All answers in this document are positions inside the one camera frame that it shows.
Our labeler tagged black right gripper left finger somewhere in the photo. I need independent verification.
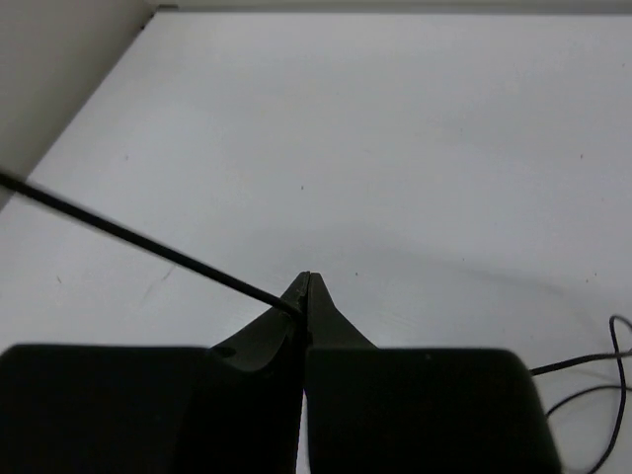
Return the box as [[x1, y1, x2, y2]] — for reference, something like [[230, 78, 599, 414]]
[[0, 270, 310, 474]]

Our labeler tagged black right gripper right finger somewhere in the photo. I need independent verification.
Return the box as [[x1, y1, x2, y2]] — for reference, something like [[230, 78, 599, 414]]
[[305, 274, 562, 473]]

